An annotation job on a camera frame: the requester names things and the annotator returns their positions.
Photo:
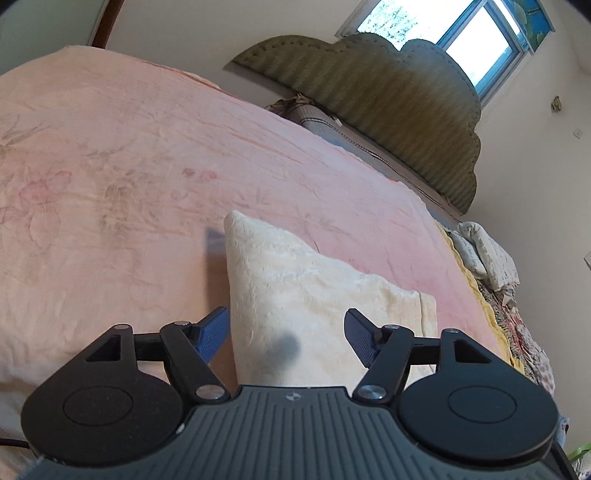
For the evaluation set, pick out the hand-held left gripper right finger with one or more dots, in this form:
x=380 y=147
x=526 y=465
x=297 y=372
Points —
x=362 y=337

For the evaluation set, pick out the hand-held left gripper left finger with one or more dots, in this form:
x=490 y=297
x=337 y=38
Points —
x=214 y=334

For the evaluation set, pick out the white embossed towel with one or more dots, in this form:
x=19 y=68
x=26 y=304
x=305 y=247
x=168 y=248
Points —
x=286 y=286

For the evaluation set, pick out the floral folded quilt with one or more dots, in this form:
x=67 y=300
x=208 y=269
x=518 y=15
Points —
x=466 y=277

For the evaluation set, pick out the floral bedding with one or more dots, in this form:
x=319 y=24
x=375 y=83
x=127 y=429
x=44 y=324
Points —
x=521 y=332

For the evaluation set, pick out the pink floral blanket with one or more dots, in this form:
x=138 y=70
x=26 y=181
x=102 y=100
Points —
x=138 y=184

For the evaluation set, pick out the grey mattress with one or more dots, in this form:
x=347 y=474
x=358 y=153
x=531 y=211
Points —
x=360 y=143

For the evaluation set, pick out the olive padded headboard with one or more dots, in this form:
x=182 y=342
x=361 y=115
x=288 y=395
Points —
x=392 y=106

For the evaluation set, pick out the brown patterned pillow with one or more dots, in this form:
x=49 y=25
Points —
x=291 y=106

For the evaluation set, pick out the green object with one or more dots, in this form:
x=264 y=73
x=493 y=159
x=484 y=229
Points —
x=579 y=453

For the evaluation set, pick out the window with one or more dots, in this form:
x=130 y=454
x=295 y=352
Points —
x=471 y=41

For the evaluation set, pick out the blue printed window blind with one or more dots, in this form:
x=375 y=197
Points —
x=535 y=23

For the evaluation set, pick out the wall hook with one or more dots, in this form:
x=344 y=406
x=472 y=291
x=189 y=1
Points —
x=556 y=102

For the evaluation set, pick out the brown wooden door frame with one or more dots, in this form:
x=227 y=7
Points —
x=107 y=23

